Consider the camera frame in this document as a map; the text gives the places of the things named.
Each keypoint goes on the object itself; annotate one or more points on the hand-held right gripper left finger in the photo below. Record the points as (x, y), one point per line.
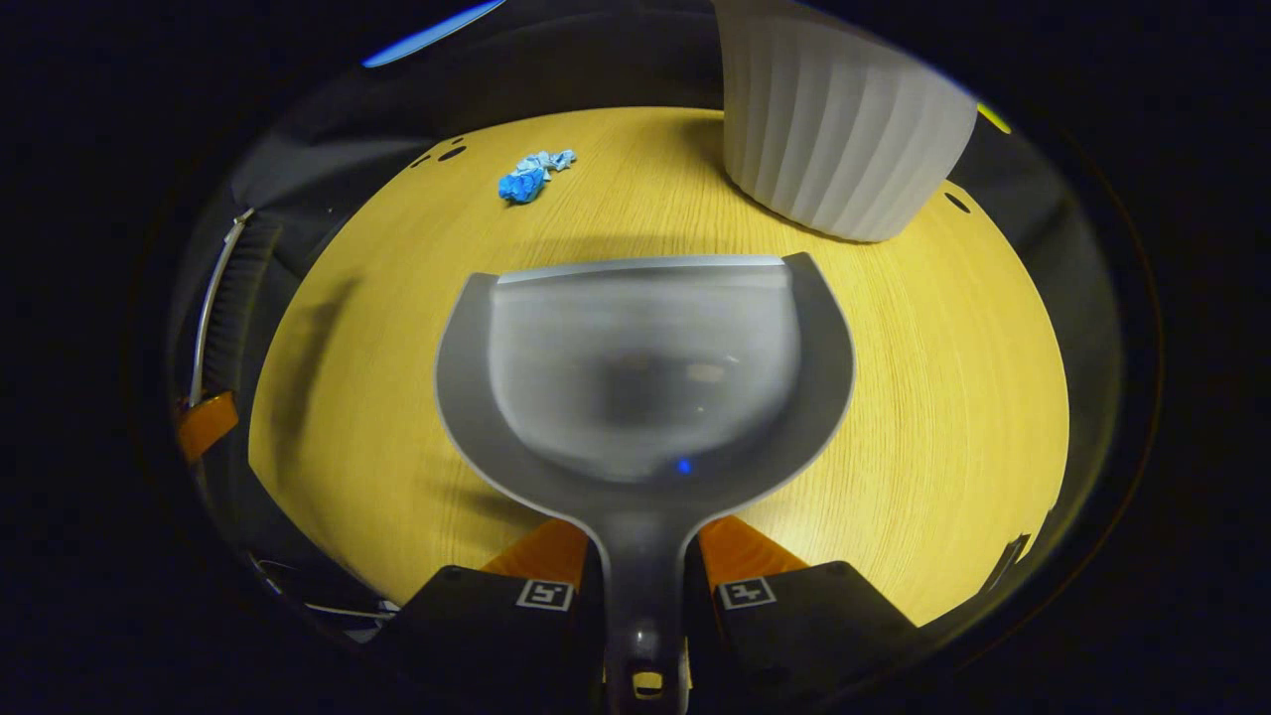
(496, 636)

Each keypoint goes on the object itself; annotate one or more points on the dark blue paper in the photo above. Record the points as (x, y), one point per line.
(521, 185)

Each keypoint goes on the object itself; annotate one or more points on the grey dustpan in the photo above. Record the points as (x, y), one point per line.
(645, 377)

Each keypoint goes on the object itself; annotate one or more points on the small grey broom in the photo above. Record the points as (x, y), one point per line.
(233, 308)

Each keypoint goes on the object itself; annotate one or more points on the small light blue paper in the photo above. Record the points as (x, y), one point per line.
(563, 158)

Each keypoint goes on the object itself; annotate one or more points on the white ribbed garbage bin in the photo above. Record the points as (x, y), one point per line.
(834, 129)

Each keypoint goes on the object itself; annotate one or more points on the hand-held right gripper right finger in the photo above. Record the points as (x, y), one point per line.
(794, 636)

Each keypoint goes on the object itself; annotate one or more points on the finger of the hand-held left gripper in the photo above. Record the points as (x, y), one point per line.
(207, 425)

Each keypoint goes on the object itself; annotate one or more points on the wooden desktop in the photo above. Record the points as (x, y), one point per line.
(943, 397)

